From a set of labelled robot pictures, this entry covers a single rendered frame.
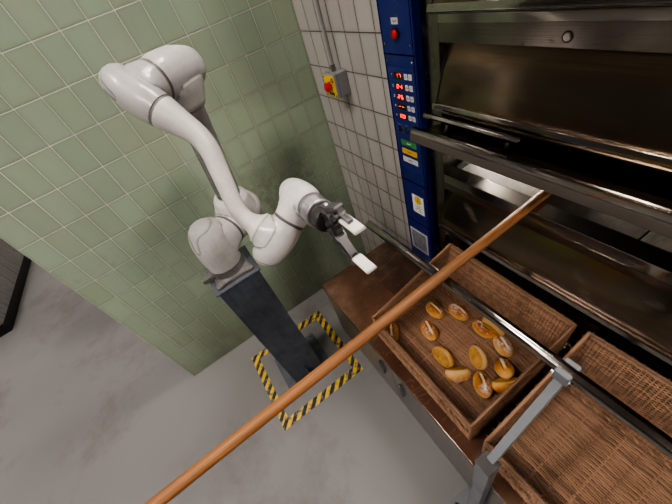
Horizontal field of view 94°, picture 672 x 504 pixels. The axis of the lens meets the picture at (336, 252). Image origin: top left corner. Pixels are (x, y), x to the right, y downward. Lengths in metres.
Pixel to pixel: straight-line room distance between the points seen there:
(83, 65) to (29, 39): 0.15
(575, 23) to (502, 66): 0.19
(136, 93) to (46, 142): 0.73
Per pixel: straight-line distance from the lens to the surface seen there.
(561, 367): 0.86
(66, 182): 1.80
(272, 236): 0.96
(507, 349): 1.46
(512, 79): 1.02
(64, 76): 1.70
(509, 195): 1.21
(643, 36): 0.87
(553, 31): 0.93
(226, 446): 0.87
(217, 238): 1.36
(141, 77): 1.13
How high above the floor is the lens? 1.92
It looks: 43 degrees down
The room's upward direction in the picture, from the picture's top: 21 degrees counter-clockwise
